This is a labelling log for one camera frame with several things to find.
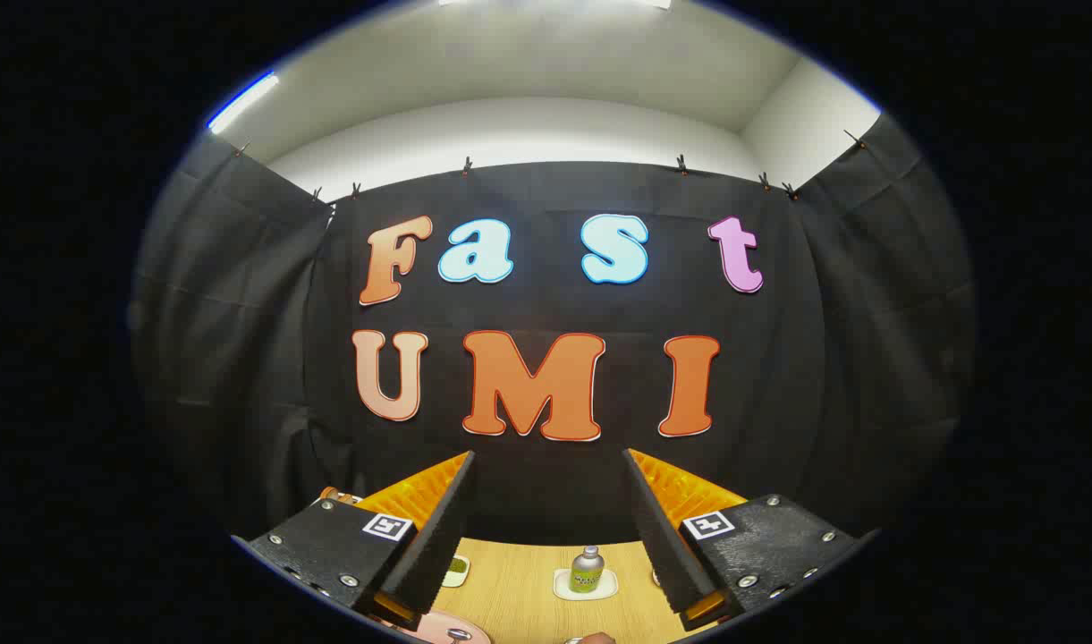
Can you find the pink round plate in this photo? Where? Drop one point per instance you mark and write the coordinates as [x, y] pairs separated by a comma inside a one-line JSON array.
[[429, 628]]

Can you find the white divided dish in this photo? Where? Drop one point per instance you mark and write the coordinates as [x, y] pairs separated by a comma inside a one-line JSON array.
[[454, 580]]

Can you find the white square coaster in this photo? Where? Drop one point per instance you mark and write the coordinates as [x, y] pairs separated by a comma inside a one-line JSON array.
[[608, 590]]

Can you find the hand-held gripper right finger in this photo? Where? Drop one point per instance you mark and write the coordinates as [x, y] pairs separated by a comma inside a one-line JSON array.
[[657, 528]]

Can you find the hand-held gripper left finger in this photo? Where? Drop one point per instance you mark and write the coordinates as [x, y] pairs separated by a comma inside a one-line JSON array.
[[438, 528]]

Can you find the white toaster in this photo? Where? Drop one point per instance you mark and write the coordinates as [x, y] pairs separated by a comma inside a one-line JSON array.
[[345, 497]]

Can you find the metal spoon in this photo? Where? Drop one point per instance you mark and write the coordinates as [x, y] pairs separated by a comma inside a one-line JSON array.
[[599, 639]]

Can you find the green soda bottle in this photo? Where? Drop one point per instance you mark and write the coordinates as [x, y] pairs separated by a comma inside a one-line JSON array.
[[587, 572]]

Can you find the row of black cloth clips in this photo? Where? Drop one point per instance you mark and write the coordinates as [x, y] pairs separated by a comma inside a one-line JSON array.
[[466, 165]]

